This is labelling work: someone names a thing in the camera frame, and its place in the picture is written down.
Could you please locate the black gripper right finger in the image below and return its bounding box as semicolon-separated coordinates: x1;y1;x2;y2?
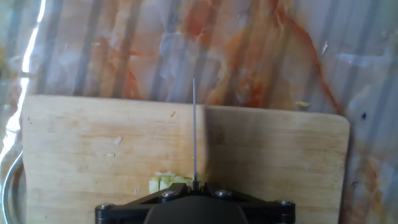
198;182;296;224

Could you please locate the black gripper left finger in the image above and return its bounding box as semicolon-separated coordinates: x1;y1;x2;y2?
95;182;195;224

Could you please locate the thin steel knife blade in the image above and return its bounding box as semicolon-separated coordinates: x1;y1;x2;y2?
191;77;199;191

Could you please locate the pale cut scallion slice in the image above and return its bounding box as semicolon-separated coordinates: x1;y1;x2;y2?
148;179;161;195

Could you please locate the wooden cutting board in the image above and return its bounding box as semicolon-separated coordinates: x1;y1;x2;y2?
0;95;351;224

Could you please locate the orange marble pattern mat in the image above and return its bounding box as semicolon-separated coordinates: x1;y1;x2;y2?
0;0;398;224

